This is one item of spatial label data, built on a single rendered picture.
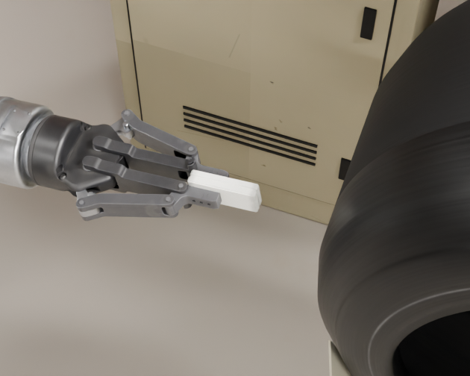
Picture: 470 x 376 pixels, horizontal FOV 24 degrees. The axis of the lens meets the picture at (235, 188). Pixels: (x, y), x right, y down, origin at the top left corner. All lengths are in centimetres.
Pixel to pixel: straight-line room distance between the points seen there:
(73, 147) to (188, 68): 96
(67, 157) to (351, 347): 35
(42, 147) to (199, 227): 129
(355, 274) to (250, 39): 107
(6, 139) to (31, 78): 151
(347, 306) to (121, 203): 26
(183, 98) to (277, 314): 49
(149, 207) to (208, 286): 124
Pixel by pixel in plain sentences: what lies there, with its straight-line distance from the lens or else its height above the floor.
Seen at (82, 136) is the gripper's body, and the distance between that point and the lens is 113.
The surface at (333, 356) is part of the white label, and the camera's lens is 107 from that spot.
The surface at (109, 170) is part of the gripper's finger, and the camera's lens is 108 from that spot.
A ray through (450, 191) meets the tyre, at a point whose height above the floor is 138.
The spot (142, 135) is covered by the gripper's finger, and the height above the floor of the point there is 114.
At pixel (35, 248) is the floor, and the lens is 237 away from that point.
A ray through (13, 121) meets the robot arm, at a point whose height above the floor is 116.
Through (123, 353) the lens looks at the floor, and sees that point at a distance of 224.
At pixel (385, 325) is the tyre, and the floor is 123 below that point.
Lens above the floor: 206
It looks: 59 degrees down
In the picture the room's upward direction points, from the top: straight up
